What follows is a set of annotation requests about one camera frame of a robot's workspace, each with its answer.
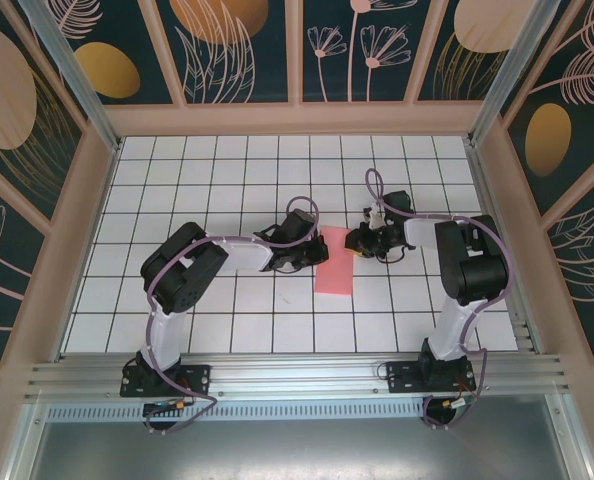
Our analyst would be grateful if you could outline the pink paper sheet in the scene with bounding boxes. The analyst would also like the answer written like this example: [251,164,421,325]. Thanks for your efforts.
[314,225,357,300]

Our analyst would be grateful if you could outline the grey metal sheet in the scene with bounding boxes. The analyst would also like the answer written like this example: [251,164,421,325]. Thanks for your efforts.
[4,394,594,480]

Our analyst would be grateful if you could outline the art panel beige disc fronds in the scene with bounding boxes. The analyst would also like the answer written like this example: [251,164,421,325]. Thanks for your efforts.
[415,0,531,103]

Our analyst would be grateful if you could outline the art panel orange disc leaves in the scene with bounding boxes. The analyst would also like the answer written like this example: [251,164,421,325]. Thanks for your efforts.
[155,0,294,106]

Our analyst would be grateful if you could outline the art panel golden oval feathers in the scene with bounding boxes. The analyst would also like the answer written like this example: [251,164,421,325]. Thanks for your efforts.
[501,0,594,217]

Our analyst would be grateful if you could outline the art panel pink leaf outlines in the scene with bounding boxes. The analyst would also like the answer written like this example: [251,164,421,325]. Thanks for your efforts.
[545,172,594,357]

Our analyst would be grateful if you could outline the art panel pink flowers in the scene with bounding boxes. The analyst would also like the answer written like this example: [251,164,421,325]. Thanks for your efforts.
[301,0,431,105]

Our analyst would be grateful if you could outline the art panel single flower outline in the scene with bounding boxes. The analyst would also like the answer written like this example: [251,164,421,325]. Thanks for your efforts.
[0,172,48,362]

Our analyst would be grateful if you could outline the art panel large beige disc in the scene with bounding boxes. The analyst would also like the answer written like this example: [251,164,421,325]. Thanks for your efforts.
[0,0,89,227]

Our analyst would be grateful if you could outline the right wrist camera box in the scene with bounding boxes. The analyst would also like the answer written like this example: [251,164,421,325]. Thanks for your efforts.
[362,202,386,230]

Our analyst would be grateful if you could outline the aluminium side rail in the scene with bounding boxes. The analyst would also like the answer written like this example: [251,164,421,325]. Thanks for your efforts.
[464,139,537,354]

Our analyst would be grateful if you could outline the long aluminium mounting rail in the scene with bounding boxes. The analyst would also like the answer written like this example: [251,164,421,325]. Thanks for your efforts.
[24,352,574,401]

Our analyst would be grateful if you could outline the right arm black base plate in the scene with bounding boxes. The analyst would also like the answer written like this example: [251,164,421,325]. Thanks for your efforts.
[386,360,476,396]

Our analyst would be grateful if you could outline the perforated metal cable tray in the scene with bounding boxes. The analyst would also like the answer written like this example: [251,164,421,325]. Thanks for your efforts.
[46,403,431,422]

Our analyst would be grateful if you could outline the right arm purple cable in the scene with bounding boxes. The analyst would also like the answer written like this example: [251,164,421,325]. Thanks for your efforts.
[365,168,509,431]

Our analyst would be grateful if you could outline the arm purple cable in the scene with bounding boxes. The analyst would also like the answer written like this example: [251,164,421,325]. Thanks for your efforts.
[365,168,509,431]
[144,196,322,435]

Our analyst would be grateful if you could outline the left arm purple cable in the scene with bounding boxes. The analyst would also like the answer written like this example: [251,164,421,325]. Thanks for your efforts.
[144,196,322,435]

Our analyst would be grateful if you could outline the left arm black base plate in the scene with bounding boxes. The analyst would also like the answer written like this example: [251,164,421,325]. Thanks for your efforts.
[120,363,212,399]

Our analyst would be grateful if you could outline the aluminium post beside feather panel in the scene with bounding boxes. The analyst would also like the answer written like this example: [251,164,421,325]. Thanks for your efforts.
[466,0,554,147]

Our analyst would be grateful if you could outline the aluminium post beside oval panel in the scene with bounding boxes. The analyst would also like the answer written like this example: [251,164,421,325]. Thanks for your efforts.
[16,0,124,152]

